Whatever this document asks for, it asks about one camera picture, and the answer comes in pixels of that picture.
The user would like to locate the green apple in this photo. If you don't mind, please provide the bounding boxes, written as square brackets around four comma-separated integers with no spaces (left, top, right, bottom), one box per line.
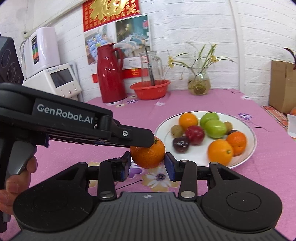
[200,112,219,128]
[204,120,227,138]

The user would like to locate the kiwi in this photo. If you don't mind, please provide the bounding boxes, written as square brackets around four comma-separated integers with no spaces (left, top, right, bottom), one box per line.
[171,125,184,138]
[224,121,233,133]

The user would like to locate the green apple front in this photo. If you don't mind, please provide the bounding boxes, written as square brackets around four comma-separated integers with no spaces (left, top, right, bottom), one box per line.
[204,120,227,138]

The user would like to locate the white water purifier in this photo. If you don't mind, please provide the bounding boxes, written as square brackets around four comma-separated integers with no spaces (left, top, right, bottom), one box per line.
[24,27,61,78]

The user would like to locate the clear glass pitcher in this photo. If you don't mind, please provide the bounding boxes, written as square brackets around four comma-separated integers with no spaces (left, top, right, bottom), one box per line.
[140,49,164,86]

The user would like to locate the smooth orange back plate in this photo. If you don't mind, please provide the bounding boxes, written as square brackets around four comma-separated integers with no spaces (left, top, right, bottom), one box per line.
[179,113,198,131]

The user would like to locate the glass vase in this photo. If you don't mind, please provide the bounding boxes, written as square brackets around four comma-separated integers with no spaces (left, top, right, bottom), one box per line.
[188,68,211,95]

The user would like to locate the dark plum left plate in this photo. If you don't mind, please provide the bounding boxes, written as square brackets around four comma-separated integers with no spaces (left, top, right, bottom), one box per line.
[173,136,190,153]

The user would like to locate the kiwi left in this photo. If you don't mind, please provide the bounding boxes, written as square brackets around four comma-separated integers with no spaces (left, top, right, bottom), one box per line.
[171,125,184,138]

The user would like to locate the clear plastic container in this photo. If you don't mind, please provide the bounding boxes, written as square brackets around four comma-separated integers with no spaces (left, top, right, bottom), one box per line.
[287,114,296,139]

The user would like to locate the white wall pipe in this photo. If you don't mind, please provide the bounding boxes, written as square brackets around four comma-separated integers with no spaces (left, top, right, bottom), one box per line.
[229,0,245,92]

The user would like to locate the green plant yellow flowers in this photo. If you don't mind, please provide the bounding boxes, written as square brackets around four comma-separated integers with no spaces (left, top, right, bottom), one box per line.
[165,42,235,79]

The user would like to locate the green apple back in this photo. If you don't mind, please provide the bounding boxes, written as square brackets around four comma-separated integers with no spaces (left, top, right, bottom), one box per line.
[200,112,219,128]

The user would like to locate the smooth orange plate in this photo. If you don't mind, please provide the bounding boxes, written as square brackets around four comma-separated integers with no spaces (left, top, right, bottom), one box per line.
[207,140,234,166]
[179,113,198,131]

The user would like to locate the white appliance with screen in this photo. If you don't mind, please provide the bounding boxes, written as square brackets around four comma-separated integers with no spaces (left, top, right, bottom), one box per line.
[23,63,82,101]

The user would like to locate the cardboard box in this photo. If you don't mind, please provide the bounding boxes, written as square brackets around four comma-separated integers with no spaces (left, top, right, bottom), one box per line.
[268,61,296,113]

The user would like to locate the black utensil in pitcher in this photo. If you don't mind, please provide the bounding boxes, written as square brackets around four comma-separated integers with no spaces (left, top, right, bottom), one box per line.
[145,48,155,86]

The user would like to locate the pink floral tablecloth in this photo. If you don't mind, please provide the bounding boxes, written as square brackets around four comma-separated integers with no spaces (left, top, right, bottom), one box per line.
[31,89,295,240]

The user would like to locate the red thermos jug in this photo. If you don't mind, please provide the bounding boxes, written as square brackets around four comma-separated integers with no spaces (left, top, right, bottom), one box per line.
[97,43,127,103]

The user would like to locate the person's left hand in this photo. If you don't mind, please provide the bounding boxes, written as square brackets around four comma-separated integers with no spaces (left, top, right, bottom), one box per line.
[0,156,38,215]

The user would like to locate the red plum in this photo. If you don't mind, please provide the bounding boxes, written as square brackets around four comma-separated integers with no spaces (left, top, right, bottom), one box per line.
[185,126,205,146]

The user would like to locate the wall calendar poster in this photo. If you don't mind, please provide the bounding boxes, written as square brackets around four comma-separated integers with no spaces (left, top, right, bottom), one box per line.
[82,1,152,83]

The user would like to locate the large rough mandarin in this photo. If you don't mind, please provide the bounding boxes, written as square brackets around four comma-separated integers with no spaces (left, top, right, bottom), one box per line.
[130,138,166,169]

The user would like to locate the kiwi right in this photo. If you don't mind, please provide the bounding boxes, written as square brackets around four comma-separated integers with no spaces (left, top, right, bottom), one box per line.
[224,121,233,133]

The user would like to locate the plaid cloth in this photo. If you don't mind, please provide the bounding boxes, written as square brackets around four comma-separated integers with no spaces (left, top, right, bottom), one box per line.
[262,106,288,132]

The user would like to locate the red plastic basket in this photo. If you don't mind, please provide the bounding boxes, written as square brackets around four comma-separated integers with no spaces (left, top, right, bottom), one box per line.
[130,80,171,100]

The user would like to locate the small rough mandarin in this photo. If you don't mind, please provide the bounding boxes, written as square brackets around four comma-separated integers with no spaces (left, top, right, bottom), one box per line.
[226,131,247,156]

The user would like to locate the smooth orange front plate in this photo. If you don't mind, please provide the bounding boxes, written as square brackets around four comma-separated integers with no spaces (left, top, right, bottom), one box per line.
[207,140,234,166]

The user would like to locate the white plate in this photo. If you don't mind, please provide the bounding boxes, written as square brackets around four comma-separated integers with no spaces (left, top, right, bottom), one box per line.
[154,111,258,170]

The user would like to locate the dark purple leaf plant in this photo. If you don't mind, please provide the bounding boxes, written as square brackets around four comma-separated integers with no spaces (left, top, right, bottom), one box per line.
[283,47,296,71]

